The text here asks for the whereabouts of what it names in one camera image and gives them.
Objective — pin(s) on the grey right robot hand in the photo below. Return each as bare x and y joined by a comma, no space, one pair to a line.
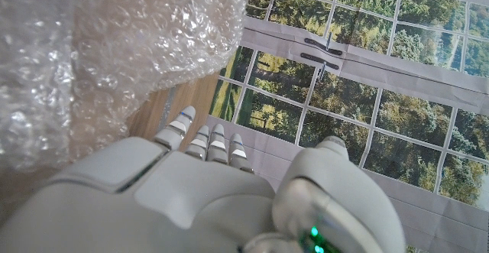
172,199

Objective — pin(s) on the clear bubble wrap sheet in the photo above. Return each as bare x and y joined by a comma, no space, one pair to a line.
95,35

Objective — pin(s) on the printed window forest backdrop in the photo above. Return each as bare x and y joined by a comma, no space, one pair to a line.
363,92

